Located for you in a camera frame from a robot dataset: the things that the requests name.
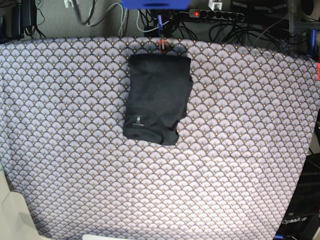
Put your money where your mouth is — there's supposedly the black T-shirt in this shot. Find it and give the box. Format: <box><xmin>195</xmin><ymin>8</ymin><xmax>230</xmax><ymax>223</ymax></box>
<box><xmin>122</xmin><ymin>54</ymin><xmax>193</xmax><ymax>146</ymax></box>

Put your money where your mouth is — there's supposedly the orange and black clamp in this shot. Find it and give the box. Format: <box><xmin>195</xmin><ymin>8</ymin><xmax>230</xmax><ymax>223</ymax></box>
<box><xmin>158</xmin><ymin>37</ymin><xmax>167</xmax><ymax>53</ymax></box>

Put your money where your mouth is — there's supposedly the patterned fan-print tablecloth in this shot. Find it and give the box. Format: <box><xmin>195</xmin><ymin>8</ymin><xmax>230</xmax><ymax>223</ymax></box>
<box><xmin>0</xmin><ymin>37</ymin><xmax>320</xmax><ymax>240</ymax></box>

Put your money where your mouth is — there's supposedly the black power strip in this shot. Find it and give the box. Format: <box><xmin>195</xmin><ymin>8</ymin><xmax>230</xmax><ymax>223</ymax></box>
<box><xmin>188</xmin><ymin>9</ymin><xmax>245</xmax><ymax>22</ymax></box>

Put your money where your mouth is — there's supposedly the orange clamp right edge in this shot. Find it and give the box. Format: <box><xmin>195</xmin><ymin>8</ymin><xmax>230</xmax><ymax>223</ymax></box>
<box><xmin>317</xmin><ymin>62</ymin><xmax>320</xmax><ymax>80</ymax></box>

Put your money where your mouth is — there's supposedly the black power adapter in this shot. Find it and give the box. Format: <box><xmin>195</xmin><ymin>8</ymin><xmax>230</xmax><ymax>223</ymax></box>
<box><xmin>11</xmin><ymin>0</ymin><xmax>37</xmax><ymax>37</ymax></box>

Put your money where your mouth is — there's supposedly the black OpenArm box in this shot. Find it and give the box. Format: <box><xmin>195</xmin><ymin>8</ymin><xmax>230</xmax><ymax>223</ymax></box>
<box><xmin>273</xmin><ymin>153</ymin><xmax>320</xmax><ymax>240</ymax></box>

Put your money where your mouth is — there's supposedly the blue clamp right edge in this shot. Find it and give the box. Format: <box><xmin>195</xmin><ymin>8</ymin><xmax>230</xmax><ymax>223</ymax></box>
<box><xmin>307</xmin><ymin>29</ymin><xmax>317</xmax><ymax>58</ymax></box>

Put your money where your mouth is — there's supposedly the beige plastic bin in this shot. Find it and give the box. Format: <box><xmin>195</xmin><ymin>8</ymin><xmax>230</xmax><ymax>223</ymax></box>
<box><xmin>0</xmin><ymin>170</ymin><xmax>41</xmax><ymax>240</ymax></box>

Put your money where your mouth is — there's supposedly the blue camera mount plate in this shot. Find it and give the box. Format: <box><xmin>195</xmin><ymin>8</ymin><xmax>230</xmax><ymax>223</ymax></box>
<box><xmin>121</xmin><ymin>0</ymin><xmax>191</xmax><ymax>10</ymax></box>

